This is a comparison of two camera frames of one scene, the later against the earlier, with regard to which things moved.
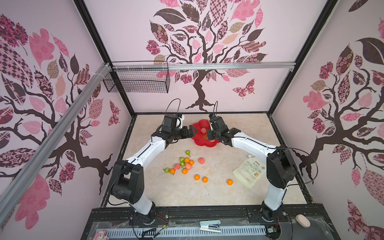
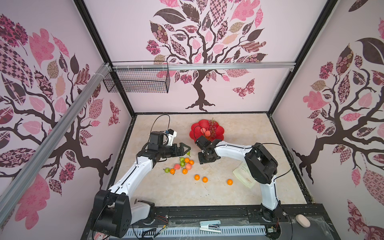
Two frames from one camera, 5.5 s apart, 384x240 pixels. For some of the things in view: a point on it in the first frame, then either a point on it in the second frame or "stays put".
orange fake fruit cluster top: (191, 162) stays put
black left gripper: (185, 134) -> (180, 150)
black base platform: (298, 223) stays put
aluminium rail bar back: (203, 66) stays put
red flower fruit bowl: (201, 136) stays put
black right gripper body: (212, 135) -> (203, 158)
